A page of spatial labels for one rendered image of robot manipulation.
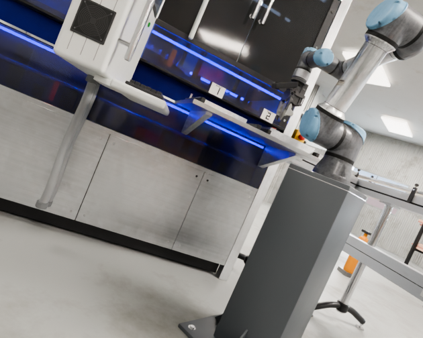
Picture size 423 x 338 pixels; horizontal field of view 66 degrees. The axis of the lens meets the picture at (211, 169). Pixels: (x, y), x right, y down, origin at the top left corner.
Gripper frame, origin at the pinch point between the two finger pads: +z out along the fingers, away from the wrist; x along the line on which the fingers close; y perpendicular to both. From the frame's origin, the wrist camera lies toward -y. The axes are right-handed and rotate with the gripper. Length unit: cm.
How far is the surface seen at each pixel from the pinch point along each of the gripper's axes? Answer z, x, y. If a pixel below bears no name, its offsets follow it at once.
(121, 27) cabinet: 2, -24, -78
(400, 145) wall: -212, 659, 739
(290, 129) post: -2.5, 31.5, 25.9
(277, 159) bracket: 18.4, 11.7, 15.7
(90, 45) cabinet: 11, -24, -85
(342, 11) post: -77, 32, 25
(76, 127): 42, 8, -82
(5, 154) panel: 69, 31, -108
